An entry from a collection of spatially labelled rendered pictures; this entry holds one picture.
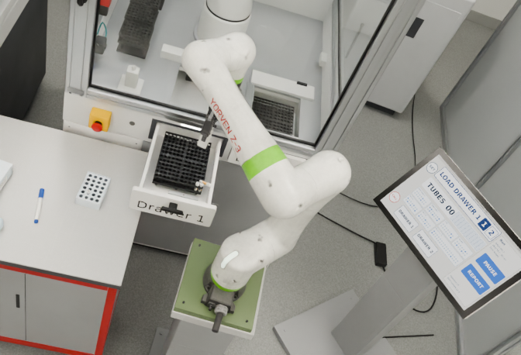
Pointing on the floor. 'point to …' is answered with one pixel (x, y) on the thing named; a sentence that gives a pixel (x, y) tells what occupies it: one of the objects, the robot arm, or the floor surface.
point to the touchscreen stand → (359, 315)
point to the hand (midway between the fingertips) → (205, 136)
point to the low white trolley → (63, 237)
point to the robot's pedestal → (196, 334)
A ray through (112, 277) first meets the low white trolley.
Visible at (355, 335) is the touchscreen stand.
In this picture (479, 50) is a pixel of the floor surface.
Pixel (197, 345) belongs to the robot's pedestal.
